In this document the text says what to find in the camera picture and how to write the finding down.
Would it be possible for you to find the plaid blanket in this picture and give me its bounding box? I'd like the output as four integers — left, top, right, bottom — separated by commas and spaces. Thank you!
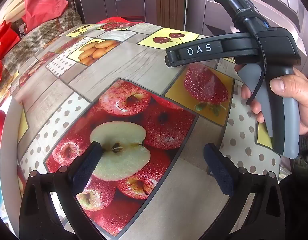
0, 7, 82, 95

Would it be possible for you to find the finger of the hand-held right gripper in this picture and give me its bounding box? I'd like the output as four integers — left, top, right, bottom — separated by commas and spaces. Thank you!
165, 38, 258, 67

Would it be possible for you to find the red plastic bag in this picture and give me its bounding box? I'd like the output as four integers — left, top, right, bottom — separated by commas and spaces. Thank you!
96, 17, 144, 27

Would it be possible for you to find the cream foam roll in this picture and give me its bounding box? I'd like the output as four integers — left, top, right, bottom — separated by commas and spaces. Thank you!
0, 0, 28, 22

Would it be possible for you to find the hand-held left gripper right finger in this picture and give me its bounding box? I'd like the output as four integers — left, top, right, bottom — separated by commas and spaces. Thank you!
203, 142, 286, 240

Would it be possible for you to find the pinkish red fabric bag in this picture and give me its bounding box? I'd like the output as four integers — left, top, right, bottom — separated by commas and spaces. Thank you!
21, 0, 69, 28

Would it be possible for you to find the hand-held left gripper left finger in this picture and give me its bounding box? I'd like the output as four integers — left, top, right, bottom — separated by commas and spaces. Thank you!
19, 141, 104, 240

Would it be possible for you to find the fruit print tablecloth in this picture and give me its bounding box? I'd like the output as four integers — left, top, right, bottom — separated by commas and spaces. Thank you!
0, 17, 282, 240

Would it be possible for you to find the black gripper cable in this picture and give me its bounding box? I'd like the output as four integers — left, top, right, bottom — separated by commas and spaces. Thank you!
240, 17, 267, 105

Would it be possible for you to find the glossy red tote bag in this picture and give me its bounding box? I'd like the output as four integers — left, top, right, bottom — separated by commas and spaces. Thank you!
0, 20, 21, 85

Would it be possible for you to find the person's right hand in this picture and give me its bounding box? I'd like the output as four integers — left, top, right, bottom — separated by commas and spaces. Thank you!
234, 64, 308, 136

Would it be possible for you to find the white foam sheet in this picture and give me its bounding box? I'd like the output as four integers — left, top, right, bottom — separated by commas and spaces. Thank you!
0, 96, 26, 210

